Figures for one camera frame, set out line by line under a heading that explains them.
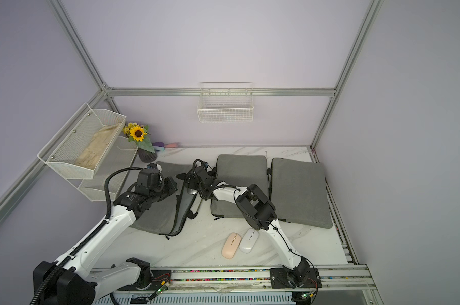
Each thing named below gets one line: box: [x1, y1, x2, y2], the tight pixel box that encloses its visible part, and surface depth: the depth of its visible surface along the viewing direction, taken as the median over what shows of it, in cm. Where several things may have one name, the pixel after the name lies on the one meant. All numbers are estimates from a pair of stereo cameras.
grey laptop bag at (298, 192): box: [270, 157, 333, 229], surface depth 100 cm
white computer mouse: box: [238, 228, 260, 254], surface depth 84 cm
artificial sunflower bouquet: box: [121, 122, 156, 153], surface depth 97 cm
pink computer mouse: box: [221, 232, 241, 260], surface depth 82 cm
